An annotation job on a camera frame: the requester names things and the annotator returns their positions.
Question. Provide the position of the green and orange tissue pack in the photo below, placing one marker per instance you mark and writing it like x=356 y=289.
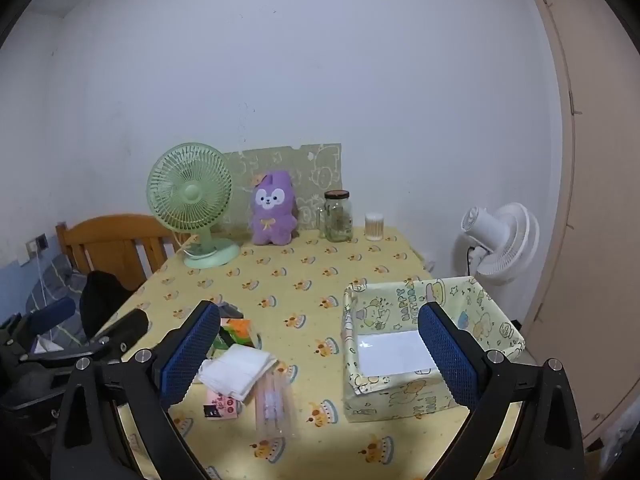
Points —
x=235 y=332

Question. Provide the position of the blue plaid bedding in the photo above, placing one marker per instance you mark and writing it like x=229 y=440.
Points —
x=65 y=280

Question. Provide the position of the small clear glass bottle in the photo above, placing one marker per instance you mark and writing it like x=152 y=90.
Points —
x=322 y=222

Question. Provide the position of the wall socket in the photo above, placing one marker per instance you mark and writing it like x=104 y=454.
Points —
x=37 y=243

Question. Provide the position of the purple plush toy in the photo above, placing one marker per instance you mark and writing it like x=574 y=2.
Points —
x=272 y=220

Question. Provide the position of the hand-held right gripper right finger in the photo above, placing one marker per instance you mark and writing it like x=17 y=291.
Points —
x=450 y=360

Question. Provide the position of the green desk fan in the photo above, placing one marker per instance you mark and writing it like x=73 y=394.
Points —
x=192 y=192

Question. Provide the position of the white fan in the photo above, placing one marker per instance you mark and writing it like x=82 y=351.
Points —
x=505 y=240

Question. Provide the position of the black cloth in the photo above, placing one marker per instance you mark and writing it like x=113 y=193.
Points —
x=100 y=300

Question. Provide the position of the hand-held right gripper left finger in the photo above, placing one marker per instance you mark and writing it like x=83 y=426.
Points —
x=192 y=350

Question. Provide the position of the yellow printed tablecloth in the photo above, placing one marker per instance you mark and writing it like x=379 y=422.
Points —
x=300 y=270

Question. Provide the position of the cotton swab container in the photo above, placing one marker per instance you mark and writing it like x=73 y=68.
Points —
x=374 y=227

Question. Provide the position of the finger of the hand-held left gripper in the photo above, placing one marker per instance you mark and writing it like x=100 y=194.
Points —
x=127 y=327
x=52 y=316

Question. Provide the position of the pink packet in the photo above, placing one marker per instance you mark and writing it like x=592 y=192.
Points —
x=225 y=405

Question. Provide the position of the clear plastic pack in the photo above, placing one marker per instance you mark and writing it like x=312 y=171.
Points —
x=275 y=405

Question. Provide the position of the beige door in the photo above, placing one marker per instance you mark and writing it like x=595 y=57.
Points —
x=600 y=160

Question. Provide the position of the wooden chair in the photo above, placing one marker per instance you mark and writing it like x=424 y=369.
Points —
x=115 y=240

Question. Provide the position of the yellow-green printed storage box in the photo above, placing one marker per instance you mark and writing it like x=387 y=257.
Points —
x=400 y=400

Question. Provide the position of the white folded cloth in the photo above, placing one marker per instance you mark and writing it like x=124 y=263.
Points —
x=235 y=370

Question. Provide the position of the glass jar with dark lid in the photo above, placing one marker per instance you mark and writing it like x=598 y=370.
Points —
x=339 y=220

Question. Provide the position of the green printed board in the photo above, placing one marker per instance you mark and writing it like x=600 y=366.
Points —
x=310 y=170

